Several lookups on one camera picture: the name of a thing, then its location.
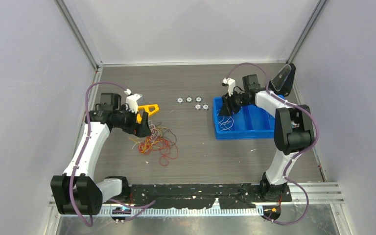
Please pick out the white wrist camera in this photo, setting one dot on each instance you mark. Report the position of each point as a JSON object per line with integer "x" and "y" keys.
{"x": 229, "y": 83}
{"x": 132, "y": 100}

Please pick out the blue plastic divided tray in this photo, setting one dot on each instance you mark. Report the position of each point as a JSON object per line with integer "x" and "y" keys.
{"x": 250, "y": 122}

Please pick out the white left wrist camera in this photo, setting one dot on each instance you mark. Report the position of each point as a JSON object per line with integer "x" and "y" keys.
{"x": 132, "y": 100}

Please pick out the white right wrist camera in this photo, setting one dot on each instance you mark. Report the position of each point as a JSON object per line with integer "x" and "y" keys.
{"x": 229, "y": 83}

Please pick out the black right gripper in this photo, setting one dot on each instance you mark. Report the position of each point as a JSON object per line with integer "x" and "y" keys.
{"x": 228, "y": 105}

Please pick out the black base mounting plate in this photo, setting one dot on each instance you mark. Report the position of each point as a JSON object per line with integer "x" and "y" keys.
{"x": 200, "y": 196}

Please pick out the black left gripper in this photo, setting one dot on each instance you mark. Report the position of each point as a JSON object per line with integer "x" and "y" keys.
{"x": 140, "y": 130}

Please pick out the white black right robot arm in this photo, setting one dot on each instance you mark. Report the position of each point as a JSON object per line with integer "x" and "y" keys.
{"x": 293, "y": 131}

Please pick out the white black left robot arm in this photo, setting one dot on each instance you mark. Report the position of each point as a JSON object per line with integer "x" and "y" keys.
{"x": 75, "y": 190}

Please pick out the black wedge with clear plate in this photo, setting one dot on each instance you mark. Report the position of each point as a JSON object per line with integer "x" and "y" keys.
{"x": 282, "y": 83}

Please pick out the yellow plastic tool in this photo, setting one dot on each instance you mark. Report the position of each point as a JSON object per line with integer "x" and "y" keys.
{"x": 151, "y": 109}

